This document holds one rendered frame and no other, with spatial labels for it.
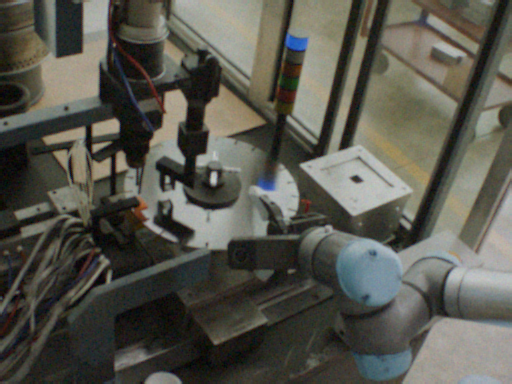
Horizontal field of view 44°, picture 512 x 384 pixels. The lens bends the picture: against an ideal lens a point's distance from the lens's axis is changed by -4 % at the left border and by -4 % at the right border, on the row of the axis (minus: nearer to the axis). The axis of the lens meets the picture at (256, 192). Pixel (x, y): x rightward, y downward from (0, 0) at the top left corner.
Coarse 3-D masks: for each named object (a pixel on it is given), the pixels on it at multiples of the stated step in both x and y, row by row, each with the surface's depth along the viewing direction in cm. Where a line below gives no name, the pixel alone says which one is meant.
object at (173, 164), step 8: (160, 160) 117; (168, 160) 118; (184, 160) 114; (192, 160) 113; (160, 168) 117; (168, 168) 116; (176, 168) 116; (184, 168) 114; (192, 168) 114; (160, 176) 119; (168, 176) 117; (176, 176) 116; (184, 176) 115; (192, 176) 115; (200, 176) 116; (160, 184) 120; (184, 184) 116; (192, 184) 115
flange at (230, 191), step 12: (204, 180) 123; (228, 180) 126; (240, 180) 127; (192, 192) 122; (204, 192) 123; (216, 192) 123; (228, 192) 124; (240, 192) 124; (204, 204) 122; (216, 204) 122; (228, 204) 123
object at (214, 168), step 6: (216, 156) 125; (210, 162) 123; (216, 162) 123; (198, 168) 122; (204, 168) 122; (210, 168) 122; (216, 168) 122; (222, 168) 122; (228, 168) 123; (234, 168) 123; (210, 174) 122; (216, 174) 122; (210, 180) 123; (216, 180) 120
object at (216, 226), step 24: (168, 144) 134; (216, 144) 136; (240, 144) 138; (240, 168) 131; (264, 168) 133; (144, 192) 122; (168, 192) 123; (288, 192) 128; (144, 216) 117; (168, 216) 118; (192, 216) 119; (216, 216) 120; (240, 216) 121; (288, 216) 123; (192, 240) 114; (216, 240) 115
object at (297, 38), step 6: (288, 30) 135; (294, 30) 135; (300, 30) 135; (288, 36) 134; (294, 36) 133; (300, 36) 133; (306, 36) 134; (288, 42) 135; (294, 42) 134; (300, 42) 134; (306, 42) 134; (294, 48) 135; (300, 48) 135; (306, 48) 136
